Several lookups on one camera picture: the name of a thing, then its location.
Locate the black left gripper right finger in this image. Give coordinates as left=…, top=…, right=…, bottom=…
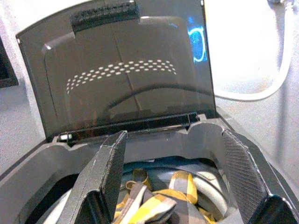
left=221, top=129, right=299, bottom=224

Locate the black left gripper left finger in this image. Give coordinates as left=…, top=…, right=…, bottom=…
left=61, top=130, right=128, bottom=224

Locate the dark grey top-load washing machine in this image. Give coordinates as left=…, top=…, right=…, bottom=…
left=0, top=102, right=299, bottom=224

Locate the dark glass washing machine lid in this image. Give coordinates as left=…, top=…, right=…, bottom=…
left=15, top=0, right=217, bottom=143

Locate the yellow grey checkered garment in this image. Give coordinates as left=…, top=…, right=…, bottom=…
left=114, top=169, right=217, bottom=224

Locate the white water hose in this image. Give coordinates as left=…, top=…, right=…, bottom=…
left=214, top=0, right=299, bottom=101

